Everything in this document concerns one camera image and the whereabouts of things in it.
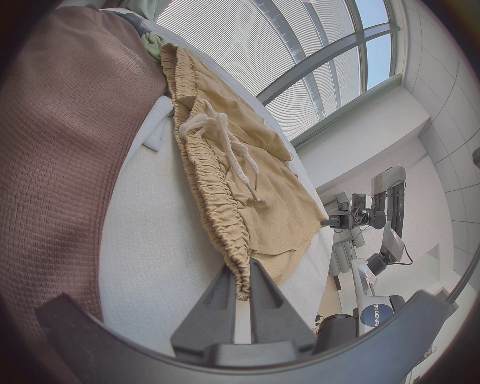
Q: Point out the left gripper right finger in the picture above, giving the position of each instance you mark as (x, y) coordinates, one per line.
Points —
(277, 322)

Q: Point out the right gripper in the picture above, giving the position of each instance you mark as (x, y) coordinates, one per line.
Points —
(342, 222)

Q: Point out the window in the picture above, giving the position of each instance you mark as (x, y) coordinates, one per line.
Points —
(285, 52)

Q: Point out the grey-green curtain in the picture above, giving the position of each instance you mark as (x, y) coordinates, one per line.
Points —
(152, 9)

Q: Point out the brown waffle garment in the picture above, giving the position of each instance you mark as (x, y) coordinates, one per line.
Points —
(63, 150)

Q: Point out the green garment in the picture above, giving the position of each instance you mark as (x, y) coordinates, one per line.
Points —
(153, 50)

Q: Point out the bed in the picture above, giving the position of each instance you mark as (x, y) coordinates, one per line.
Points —
(157, 232)

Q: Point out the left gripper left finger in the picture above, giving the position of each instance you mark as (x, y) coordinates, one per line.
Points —
(212, 318)

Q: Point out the white garment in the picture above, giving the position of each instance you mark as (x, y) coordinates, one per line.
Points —
(159, 123)

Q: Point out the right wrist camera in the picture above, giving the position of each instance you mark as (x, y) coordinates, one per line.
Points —
(343, 202)

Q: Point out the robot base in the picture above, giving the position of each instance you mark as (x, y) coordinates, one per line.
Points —
(371, 300)

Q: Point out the tan shorts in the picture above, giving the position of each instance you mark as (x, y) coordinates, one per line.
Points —
(262, 195)

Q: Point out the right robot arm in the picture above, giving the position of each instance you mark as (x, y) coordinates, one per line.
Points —
(393, 240)

